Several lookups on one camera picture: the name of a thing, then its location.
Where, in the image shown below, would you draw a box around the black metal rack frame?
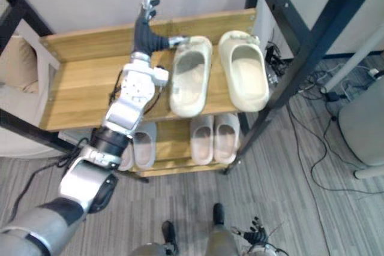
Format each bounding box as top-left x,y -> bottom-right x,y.
0,0 -> 384,183

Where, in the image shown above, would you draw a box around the white slanted pole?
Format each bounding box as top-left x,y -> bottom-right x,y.
319,39 -> 384,94

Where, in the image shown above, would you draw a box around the wooden shelf board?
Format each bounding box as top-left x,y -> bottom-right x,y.
38,8 -> 257,132
58,112 -> 241,178

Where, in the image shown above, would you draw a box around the beige cushion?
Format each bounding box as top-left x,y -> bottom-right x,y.
0,35 -> 40,94

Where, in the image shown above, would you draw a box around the dark robot foot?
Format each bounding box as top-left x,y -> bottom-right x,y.
161,221 -> 180,254
212,203 -> 226,227

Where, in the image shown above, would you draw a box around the cream foam slipper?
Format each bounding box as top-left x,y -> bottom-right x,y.
169,35 -> 213,118
218,30 -> 270,112

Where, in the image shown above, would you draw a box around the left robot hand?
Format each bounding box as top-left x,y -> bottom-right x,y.
131,0 -> 191,58

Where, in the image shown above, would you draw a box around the dark left robot foot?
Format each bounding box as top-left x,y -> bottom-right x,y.
161,221 -> 180,254

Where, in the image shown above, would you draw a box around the silver robot leg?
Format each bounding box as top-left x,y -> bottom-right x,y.
206,227 -> 241,256
130,241 -> 169,256

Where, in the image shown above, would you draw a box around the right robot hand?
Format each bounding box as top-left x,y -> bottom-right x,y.
232,216 -> 271,248

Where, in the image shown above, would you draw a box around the tangled black cable bundle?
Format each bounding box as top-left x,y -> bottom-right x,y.
265,41 -> 289,85

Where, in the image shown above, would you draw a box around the grey rounded container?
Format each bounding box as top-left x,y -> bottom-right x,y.
338,83 -> 384,179

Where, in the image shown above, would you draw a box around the dark right robot foot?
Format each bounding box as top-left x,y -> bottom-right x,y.
212,203 -> 226,227

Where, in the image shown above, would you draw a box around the silver right robot leg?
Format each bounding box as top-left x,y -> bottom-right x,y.
206,227 -> 241,256

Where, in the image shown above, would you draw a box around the grey foam slipper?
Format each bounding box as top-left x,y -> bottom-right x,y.
133,121 -> 157,170
190,115 -> 215,165
214,113 -> 241,164
118,144 -> 135,171

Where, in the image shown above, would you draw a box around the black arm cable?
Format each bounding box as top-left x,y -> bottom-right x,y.
20,137 -> 91,198

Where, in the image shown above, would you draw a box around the black floor cable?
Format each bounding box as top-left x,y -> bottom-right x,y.
287,100 -> 384,198

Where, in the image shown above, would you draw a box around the silver left robot leg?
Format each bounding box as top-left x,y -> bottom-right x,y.
130,241 -> 169,256

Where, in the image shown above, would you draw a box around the white sofa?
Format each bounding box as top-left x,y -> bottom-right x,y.
0,25 -> 77,158

